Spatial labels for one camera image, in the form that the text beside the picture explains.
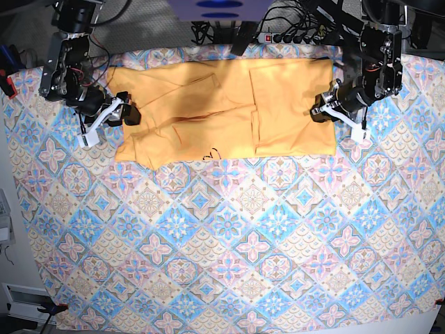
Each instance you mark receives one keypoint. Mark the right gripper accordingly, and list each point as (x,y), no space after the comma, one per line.
(89,101)

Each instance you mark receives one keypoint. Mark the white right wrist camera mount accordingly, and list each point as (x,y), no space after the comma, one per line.
(112,114)

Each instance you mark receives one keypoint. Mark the yellow T-shirt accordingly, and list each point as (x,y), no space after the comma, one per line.
(242,108)

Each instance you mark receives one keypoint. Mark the red clamp left top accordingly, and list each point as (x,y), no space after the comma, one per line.
(7,85)

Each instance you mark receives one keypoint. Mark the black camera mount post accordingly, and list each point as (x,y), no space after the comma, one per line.
(244,37)

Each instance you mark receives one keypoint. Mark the white box left edge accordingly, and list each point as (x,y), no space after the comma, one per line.
(6,224)

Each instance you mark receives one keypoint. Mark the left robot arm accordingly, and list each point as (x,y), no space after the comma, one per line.
(372,49)

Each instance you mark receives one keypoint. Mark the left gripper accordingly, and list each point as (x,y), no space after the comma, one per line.
(344,97)

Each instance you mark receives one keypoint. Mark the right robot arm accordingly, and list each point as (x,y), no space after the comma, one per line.
(69,74)

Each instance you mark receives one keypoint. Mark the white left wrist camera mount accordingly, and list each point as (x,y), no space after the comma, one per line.
(358,123)

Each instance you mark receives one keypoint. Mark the purple base plate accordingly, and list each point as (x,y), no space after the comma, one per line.
(200,10)

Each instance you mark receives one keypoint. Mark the white rail bottom left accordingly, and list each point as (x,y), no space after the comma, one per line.
(22,302)

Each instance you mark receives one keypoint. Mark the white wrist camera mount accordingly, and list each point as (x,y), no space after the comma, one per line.
(358,123)
(112,114)

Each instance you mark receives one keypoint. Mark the white power strip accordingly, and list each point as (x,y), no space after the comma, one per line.
(278,38)

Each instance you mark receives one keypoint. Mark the patterned tile tablecloth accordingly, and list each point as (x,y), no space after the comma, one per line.
(274,245)

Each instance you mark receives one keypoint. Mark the black orange clamp bottom left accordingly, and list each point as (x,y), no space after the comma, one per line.
(51,308)

